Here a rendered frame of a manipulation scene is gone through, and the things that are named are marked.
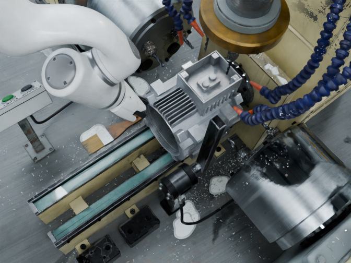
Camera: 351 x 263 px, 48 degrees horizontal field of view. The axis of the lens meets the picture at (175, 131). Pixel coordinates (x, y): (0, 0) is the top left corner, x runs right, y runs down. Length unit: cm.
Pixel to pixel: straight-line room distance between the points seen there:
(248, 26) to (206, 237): 62
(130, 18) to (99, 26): 39
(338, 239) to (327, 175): 13
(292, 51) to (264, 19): 30
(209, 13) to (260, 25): 10
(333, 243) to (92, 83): 55
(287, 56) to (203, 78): 25
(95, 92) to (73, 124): 57
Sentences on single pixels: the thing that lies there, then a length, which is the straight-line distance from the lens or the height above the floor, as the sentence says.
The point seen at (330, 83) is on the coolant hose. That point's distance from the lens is 67.
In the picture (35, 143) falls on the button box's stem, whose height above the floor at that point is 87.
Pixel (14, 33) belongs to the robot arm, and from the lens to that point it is 61.
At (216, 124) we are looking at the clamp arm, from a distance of 76.
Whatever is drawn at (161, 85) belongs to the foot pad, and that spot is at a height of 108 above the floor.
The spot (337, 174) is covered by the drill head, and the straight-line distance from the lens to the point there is 90.
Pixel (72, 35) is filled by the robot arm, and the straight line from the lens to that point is 62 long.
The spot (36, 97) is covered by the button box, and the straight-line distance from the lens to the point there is 101.
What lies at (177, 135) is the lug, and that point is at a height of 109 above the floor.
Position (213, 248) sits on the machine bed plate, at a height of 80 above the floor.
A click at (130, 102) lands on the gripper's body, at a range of 81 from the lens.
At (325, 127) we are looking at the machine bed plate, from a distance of 138.
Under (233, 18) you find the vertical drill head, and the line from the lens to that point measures 77.
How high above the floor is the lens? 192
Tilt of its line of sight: 64 degrees down
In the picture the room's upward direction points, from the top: 10 degrees clockwise
